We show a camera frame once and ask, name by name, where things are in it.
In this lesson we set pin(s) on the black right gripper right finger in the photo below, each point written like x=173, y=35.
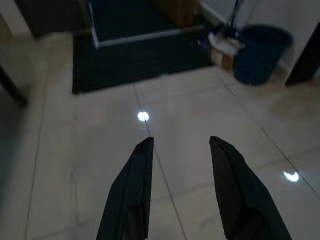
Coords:
x=237, y=190

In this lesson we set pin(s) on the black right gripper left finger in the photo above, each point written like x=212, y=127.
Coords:
x=130, y=195

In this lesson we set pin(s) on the small cardboard box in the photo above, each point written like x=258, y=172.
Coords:
x=227, y=62

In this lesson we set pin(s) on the dark floor mat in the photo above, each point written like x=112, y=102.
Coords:
x=140, y=62

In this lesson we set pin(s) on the blue plastic bucket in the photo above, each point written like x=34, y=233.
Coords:
x=260, y=55

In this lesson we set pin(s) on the dark furniture panel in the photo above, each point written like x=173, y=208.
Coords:
x=305, y=60

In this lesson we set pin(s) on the dark furniture leg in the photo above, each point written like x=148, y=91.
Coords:
x=13, y=87

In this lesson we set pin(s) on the large brown cardboard box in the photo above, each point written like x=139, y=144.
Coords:
x=182, y=12

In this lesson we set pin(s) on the white door frame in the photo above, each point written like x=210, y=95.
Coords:
x=140, y=37

